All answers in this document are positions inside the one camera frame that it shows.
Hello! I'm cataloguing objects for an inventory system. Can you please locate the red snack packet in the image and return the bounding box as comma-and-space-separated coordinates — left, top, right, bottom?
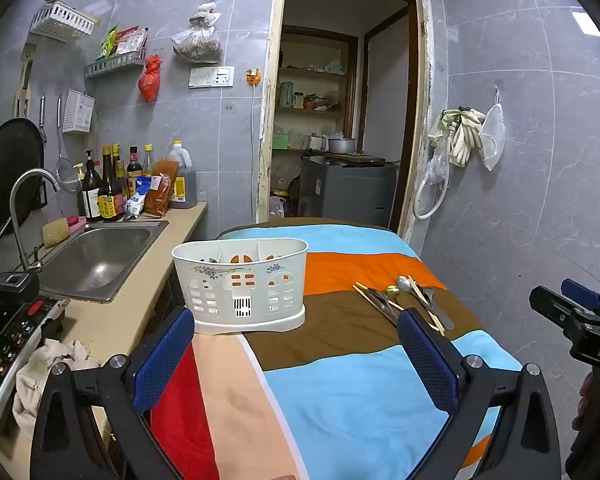
115, 27, 148, 57

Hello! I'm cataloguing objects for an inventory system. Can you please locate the metal mesh strainer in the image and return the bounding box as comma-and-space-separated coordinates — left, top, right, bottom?
56, 95, 83, 194

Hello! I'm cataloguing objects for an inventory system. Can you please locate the stainless steel sink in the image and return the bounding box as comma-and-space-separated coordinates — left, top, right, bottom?
39, 220, 170, 304

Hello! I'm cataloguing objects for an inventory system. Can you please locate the white wall box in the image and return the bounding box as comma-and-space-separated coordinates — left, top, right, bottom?
62, 89, 97, 134

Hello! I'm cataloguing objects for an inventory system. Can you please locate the colourful patchwork blanket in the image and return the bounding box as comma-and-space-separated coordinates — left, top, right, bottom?
147, 217, 523, 480

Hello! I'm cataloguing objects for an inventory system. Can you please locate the worn wooden door frame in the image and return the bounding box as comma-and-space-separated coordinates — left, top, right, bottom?
254, 0, 435, 243

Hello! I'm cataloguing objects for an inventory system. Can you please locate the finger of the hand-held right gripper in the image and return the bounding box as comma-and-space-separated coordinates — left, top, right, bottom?
529, 285, 588, 341
561, 278, 600, 318

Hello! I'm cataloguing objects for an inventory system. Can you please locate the clear bag of dried goods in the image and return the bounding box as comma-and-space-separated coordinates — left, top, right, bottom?
172, 0, 223, 64

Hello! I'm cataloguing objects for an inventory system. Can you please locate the white plastic utensil holder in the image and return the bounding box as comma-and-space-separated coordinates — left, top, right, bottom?
172, 238, 309, 335

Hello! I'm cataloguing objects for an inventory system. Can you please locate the dark metal knife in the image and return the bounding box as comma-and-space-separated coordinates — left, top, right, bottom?
367, 290, 400, 325

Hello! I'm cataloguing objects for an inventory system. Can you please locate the curved metal faucet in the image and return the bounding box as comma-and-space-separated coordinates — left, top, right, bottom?
9, 169, 61, 273

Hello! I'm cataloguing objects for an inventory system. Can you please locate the person's right hand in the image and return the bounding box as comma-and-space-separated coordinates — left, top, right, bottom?
572, 372, 595, 431

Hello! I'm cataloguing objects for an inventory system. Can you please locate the white mesh bag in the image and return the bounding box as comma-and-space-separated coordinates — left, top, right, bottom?
480, 102, 506, 171

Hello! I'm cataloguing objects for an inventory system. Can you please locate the yellow sponge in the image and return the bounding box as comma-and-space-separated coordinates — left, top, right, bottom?
42, 219, 72, 248

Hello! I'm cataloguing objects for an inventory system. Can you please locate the white hose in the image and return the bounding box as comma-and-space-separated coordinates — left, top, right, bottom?
413, 150, 451, 221

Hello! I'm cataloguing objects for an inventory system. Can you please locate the electric cooker with control panel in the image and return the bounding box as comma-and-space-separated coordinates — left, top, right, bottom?
0, 272, 71, 436

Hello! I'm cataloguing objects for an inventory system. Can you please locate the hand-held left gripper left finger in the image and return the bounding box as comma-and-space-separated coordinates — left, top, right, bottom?
30, 306, 196, 480

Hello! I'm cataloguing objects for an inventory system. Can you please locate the white wall basket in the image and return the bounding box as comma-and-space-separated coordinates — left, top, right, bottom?
30, 2, 97, 43

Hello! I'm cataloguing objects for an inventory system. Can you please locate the hanging clear plastic bag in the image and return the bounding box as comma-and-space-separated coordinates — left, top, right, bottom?
427, 152, 448, 186

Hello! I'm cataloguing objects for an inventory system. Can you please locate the dark soy sauce bottle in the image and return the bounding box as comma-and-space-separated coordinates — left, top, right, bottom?
98, 144, 127, 221

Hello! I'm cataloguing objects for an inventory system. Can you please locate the dark wooden cutting board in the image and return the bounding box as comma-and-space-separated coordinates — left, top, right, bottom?
325, 152, 386, 166

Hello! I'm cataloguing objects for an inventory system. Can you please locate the red label sauce bottle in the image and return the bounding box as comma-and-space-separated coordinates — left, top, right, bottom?
126, 146, 143, 197

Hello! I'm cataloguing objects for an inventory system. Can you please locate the orange spice bag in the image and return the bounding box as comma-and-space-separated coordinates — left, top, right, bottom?
145, 157, 181, 216

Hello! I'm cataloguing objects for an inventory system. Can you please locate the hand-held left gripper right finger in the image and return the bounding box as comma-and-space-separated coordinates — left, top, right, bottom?
397, 307, 563, 480

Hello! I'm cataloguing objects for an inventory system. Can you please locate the red plastic bag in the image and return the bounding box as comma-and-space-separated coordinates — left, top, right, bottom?
139, 54, 163, 102

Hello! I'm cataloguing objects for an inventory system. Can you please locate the green snack packet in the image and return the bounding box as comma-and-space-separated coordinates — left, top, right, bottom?
97, 25, 118, 61

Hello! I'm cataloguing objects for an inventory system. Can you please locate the beige crumpled cloth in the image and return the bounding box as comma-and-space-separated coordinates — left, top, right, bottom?
12, 338, 101, 431

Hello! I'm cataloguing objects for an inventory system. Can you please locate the blue white packet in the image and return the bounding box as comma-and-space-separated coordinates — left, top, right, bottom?
125, 176, 152, 218

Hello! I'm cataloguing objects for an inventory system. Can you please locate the grey wall rack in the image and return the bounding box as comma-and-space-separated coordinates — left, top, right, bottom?
84, 50, 146, 79

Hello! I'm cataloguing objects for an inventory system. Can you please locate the large cooking oil jug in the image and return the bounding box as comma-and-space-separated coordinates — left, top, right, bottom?
167, 141, 198, 209

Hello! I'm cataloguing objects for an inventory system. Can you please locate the grey cabinet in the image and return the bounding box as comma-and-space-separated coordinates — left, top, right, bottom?
299, 156, 397, 220

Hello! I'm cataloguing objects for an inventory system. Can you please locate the wooden shelf unit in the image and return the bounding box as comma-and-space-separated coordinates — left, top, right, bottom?
275, 25, 358, 153

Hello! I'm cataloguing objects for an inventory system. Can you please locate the metal cooking pot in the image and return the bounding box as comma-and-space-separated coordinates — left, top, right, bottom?
327, 135, 356, 155

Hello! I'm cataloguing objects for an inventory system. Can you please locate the black round pan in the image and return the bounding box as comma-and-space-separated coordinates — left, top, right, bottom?
0, 118, 46, 242

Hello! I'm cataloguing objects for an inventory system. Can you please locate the white power cable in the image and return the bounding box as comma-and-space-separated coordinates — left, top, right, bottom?
249, 85, 260, 221

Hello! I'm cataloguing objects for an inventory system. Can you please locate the beige kitchen counter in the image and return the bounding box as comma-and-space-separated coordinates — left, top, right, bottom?
0, 201, 208, 461

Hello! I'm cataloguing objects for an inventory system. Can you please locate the gold metal spoon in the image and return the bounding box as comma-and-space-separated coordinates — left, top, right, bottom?
386, 285, 411, 313

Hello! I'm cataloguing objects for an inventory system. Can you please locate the white wall socket panel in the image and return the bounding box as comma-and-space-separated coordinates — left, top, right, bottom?
189, 66, 235, 89

